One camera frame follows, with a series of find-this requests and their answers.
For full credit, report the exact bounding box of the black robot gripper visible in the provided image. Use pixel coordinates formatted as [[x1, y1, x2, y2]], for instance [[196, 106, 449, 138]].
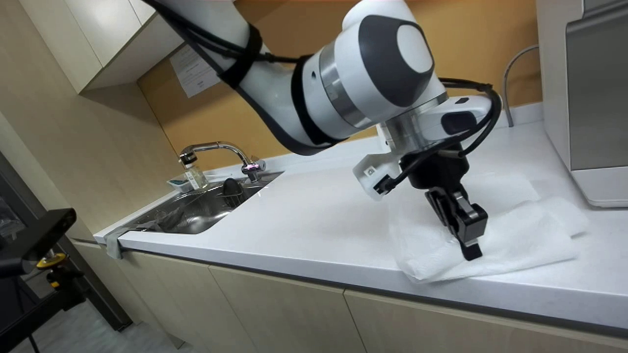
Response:
[[398, 147, 491, 263]]

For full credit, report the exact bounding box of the white cloth towel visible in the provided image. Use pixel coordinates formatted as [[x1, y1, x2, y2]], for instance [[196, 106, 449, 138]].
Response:
[[385, 173, 591, 285]]

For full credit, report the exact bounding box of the beige lower cabinet door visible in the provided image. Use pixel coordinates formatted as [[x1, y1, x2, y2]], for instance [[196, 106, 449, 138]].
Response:
[[342, 291, 628, 353], [208, 263, 369, 353], [120, 251, 259, 353]]

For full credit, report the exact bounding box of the white and silver appliance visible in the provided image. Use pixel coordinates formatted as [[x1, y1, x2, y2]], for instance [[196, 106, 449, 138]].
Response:
[[536, 0, 628, 212]]

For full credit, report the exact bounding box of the black object in sink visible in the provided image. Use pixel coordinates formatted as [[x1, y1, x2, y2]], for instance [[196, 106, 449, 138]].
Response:
[[222, 177, 249, 198]]

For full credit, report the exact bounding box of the chrome sink faucet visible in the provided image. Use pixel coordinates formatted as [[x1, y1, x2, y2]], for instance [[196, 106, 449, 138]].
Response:
[[177, 140, 267, 185]]

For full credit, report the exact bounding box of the clear soap bottle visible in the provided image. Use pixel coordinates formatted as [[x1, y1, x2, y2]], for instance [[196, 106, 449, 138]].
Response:
[[183, 163, 210, 193]]

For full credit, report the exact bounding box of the stainless steel sink basin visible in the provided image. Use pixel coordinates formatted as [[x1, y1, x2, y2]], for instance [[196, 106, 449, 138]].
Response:
[[120, 171, 285, 236]]

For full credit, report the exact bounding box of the yellow clamp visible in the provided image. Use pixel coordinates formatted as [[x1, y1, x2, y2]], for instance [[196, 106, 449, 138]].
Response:
[[35, 251, 69, 291]]

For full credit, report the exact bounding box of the black metal stand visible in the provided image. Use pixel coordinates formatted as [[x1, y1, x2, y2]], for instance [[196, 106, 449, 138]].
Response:
[[0, 206, 90, 353]]

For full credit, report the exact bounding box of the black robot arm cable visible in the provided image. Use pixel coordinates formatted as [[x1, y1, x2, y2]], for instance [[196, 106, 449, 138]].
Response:
[[143, 0, 504, 196]]

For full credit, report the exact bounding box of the grey flexible hose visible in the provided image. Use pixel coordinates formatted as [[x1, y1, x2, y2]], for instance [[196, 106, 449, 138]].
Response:
[[500, 44, 540, 130]]

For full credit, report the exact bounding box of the white paper wall note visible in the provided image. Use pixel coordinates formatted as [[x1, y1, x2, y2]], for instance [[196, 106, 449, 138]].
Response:
[[169, 44, 222, 100]]

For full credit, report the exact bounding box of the beige upper wall cabinet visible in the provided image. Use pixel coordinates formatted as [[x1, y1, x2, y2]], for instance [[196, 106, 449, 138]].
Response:
[[18, 0, 237, 95]]

